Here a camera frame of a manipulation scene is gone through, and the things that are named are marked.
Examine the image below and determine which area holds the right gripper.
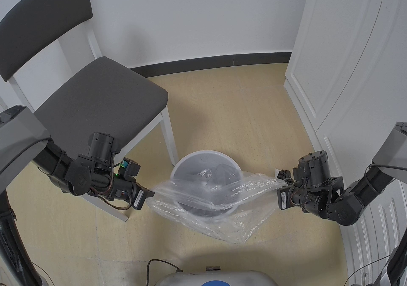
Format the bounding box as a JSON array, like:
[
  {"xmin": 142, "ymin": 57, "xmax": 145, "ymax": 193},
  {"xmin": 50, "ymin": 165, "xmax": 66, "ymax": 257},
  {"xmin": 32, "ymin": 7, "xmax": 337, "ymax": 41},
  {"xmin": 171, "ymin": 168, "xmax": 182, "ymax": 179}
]
[{"xmin": 277, "ymin": 184, "xmax": 314, "ymax": 213}]

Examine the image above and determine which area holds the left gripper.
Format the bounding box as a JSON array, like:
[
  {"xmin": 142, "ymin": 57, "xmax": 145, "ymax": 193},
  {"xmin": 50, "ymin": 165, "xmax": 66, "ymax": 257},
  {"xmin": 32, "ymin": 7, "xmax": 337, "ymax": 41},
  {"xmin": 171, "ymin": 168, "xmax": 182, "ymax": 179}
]
[{"xmin": 112, "ymin": 180, "xmax": 156, "ymax": 211}]

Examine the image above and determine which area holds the clear plastic bag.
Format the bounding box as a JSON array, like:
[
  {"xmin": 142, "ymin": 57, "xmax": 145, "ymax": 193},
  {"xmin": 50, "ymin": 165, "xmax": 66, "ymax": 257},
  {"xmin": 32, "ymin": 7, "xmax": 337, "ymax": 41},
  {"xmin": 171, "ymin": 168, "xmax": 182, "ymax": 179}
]
[{"xmin": 146, "ymin": 168, "xmax": 288, "ymax": 244}]

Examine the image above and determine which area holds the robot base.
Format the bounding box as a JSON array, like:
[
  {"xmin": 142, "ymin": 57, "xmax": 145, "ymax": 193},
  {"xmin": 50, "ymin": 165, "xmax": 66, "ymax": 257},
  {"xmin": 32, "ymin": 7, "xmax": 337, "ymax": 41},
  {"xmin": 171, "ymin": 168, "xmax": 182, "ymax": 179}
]
[{"xmin": 154, "ymin": 266, "xmax": 277, "ymax": 286}]

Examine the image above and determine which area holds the white trash bin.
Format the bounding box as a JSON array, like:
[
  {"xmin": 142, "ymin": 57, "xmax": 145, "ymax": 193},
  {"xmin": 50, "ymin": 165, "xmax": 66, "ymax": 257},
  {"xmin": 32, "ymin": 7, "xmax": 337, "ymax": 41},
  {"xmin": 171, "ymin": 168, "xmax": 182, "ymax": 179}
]
[{"xmin": 170, "ymin": 150, "xmax": 242, "ymax": 220}]

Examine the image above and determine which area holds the grey and white chair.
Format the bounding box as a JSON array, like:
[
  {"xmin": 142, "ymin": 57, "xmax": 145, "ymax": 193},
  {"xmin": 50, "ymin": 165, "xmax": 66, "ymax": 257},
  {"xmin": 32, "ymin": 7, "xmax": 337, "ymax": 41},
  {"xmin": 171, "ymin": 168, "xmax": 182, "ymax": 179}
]
[{"xmin": 0, "ymin": 0, "xmax": 178, "ymax": 222}]

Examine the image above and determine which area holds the white wardrobe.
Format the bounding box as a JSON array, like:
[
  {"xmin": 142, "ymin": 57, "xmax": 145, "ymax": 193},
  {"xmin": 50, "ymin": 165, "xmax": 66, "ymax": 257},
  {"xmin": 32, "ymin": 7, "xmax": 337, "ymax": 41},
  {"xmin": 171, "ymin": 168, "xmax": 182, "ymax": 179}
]
[{"xmin": 284, "ymin": 0, "xmax": 407, "ymax": 286}]

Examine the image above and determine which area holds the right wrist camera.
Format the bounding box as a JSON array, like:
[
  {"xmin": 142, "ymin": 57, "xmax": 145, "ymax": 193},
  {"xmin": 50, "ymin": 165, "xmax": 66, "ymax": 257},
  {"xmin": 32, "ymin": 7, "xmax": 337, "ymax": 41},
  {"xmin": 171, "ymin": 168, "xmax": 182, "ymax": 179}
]
[{"xmin": 288, "ymin": 166, "xmax": 301, "ymax": 185}]

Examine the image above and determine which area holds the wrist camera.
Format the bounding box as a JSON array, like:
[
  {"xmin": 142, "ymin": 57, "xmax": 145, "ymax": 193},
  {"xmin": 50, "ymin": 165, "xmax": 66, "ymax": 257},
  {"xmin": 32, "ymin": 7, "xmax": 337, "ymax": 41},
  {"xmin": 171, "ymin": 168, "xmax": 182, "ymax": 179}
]
[
  {"xmin": 288, "ymin": 166, "xmax": 301, "ymax": 185},
  {"xmin": 118, "ymin": 157, "xmax": 141, "ymax": 181}
]

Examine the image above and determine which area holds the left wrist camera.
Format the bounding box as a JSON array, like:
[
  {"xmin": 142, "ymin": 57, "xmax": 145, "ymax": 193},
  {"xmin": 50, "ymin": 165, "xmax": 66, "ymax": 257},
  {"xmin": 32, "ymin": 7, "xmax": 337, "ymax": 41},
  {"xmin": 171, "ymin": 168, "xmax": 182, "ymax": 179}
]
[{"xmin": 118, "ymin": 157, "xmax": 141, "ymax": 181}]

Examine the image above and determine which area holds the black cable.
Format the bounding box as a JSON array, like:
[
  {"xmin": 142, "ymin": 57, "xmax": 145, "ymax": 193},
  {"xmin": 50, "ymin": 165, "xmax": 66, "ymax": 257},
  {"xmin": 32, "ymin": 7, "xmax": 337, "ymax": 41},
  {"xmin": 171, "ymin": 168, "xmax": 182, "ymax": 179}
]
[{"xmin": 146, "ymin": 259, "xmax": 183, "ymax": 286}]

